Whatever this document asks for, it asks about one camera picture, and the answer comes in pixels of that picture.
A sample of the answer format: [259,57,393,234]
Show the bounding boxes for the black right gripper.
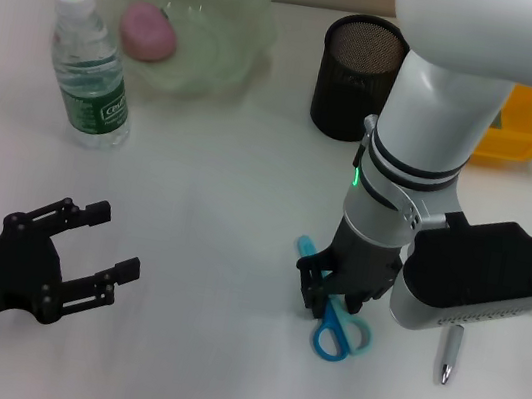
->
[287,209,411,333]

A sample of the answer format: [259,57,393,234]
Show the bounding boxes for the blue capped scissors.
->
[278,233,388,368]

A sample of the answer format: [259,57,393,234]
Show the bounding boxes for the grey click pen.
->
[436,322,469,390]

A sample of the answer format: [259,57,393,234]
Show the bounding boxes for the clear green-label water bottle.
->
[29,0,152,156]

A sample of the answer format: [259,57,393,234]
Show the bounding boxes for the pink toy peach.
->
[114,0,184,68]

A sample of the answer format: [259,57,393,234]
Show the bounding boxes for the black mesh pen holder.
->
[304,8,415,151]

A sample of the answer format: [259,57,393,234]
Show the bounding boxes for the translucent green fruit plate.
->
[74,0,286,115]

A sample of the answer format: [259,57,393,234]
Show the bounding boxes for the yellow plastic bin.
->
[466,77,532,175]

